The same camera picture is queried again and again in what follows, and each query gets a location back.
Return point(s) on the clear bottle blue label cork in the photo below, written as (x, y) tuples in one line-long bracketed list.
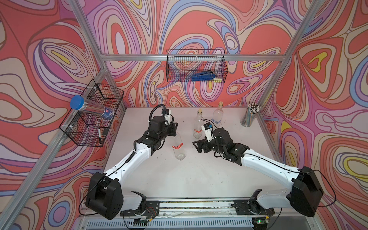
[(218, 115)]

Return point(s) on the clear bottle red label cork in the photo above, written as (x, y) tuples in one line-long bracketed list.
[(198, 123)]

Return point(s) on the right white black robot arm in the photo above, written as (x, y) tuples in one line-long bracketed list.
[(302, 189)]

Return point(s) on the black marker in basket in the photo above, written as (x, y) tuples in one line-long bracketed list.
[(100, 136)]

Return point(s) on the clear tube with blue cap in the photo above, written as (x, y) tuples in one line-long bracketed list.
[(88, 106)]

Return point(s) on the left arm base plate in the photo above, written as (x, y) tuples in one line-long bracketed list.
[(150, 208)]

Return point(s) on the red bottle label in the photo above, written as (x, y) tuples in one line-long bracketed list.
[(178, 146)]

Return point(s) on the black wire basket back wall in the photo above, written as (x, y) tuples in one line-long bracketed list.
[(181, 64)]

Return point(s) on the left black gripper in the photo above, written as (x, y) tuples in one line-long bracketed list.
[(172, 129)]

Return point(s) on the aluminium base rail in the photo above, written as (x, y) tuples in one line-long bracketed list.
[(191, 207)]

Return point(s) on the metal cup with pencils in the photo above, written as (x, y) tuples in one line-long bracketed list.
[(251, 112)]

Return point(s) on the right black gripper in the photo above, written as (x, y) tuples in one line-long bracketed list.
[(204, 142)]

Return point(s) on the black wire basket wall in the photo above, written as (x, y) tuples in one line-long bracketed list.
[(181, 64), (82, 128)]

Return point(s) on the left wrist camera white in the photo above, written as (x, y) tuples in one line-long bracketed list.
[(167, 113)]

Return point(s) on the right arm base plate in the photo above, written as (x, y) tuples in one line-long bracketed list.
[(250, 207)]

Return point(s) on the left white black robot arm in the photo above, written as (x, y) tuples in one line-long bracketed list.
[(105, 195)]

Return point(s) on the black wire basket left wall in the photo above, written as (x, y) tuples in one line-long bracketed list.
[(82, 128)]

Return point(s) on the clear bottle with black cap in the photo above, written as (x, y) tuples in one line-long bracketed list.
[(179, 153)]

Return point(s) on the blue tool in basket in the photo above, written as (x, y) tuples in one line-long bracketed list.
[(203, 76)]

